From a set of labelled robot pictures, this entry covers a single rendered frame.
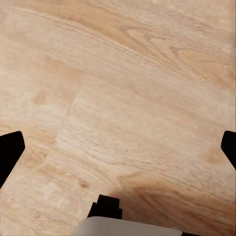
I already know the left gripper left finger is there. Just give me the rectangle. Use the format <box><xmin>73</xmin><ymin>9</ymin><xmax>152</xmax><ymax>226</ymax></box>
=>
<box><xmin>0</xmin><ymin>131</ymin><xmax>25</xmax><ymax>189</ymax></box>

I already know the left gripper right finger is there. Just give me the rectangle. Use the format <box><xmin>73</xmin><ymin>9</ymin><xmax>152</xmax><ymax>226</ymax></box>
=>
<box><xmin>221</xmin><ymin>131</ymin><xmax>236</xmax><ymax>169</ymax></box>

